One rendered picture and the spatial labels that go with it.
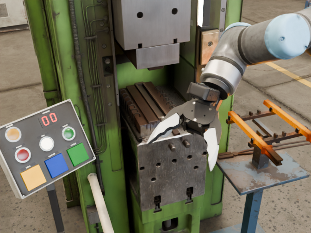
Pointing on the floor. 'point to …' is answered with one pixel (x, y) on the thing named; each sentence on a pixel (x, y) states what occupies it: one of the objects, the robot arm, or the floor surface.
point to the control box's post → (55, 207)
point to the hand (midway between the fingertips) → (177, 156)
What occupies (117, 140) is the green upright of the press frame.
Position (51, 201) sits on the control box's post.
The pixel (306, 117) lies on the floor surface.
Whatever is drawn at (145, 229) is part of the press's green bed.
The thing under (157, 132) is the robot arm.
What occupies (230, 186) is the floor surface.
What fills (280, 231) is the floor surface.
